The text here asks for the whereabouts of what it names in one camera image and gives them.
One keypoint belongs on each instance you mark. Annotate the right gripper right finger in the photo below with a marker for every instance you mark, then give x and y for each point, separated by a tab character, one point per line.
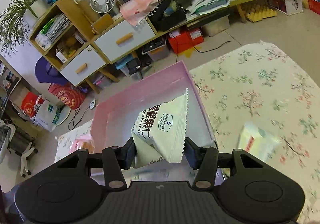
192	153

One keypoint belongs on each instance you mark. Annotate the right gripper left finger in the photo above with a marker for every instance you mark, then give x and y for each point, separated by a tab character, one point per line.
128	153

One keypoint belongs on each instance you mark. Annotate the white nut snack packet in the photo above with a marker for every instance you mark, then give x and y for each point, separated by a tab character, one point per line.
159	132

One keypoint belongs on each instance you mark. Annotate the pale yellow snack packet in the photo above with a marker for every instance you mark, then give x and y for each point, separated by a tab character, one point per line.
257	141

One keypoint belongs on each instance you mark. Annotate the pink cardboard box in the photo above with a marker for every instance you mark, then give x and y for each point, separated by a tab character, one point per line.
114	118

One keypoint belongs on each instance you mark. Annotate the red gift bag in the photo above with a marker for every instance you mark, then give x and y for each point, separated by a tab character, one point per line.
68	94

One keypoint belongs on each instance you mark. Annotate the floral tablecloth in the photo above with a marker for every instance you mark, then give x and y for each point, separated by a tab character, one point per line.
258	83

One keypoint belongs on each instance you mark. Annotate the purple hat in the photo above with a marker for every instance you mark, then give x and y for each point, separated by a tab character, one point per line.
45	72

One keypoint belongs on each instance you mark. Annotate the red storage box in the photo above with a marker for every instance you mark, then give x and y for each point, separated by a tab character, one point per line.
184	40

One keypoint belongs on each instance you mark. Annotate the wooden white TV cabinet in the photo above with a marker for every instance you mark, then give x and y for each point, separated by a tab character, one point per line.
117	39

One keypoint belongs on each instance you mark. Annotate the white desk fan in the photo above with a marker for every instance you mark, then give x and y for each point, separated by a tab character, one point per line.
102	6

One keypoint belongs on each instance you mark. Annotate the potted green plant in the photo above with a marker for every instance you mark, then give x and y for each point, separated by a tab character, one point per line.
14	30

